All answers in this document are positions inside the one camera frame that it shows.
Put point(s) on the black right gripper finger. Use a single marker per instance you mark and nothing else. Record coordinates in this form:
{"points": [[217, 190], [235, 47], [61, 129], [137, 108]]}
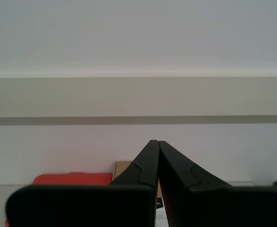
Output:
{"points": [[81, 208], [223, 208]]}

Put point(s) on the cardboard box with white label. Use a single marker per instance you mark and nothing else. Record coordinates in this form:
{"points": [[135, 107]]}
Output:
{"points": [[123, 170]]}

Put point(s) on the grey wall trim strip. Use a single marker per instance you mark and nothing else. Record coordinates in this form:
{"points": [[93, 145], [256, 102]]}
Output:
{"points": [[58, 120]]}

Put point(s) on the red plastic tool case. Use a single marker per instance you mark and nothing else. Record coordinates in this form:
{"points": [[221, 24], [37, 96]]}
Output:
{"points": [[72, 178]]}

